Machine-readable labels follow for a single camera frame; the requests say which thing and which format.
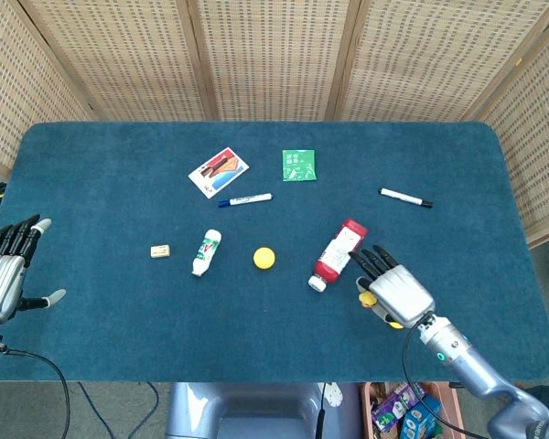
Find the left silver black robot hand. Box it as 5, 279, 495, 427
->
0, 213, 68, 324

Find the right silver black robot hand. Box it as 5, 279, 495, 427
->
347, 245, 436, 330

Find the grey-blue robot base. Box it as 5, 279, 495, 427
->
164, 381, 362, 439

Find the illustrated picture card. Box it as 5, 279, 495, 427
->
188, 146, 250, 199

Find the red bottle with white cap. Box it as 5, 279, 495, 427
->
307, 218, 369, 293

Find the white marker with black cap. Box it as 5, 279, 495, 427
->
378, 187, 435, 209

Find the purple carton box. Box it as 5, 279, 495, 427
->
371, 382, 426, 434

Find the white power strip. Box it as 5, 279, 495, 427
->
324, 382, 344, 409

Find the blue carton box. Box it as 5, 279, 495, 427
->
400, 395, 443, 439

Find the pink plastic basket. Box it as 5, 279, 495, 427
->
359, 381, 468, 439

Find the yellow ball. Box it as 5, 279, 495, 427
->
253, 247, 276, 271

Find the green square packet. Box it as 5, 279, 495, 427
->
282, 148, 318, 182

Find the blue carpet table cover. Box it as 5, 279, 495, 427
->
0, 121, 549, 383

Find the white marker with blue cap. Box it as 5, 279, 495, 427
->
218, 192, 274, 209

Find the small white green-label bottle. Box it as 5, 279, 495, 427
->
191, 229, 222, 277

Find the woven wooden folding screen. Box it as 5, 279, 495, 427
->
0, 0, 549, 251

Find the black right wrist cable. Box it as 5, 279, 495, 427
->
401, 325, 489, 439

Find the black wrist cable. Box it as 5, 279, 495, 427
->
0, 346, 73, 439
401, 325, 489, 439

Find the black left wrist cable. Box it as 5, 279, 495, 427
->
0, 346, 73, 439

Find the black cable on base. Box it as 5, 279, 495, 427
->
314, 382, 327, 439

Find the blue floor cable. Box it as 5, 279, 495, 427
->
76, 381, 162, 439

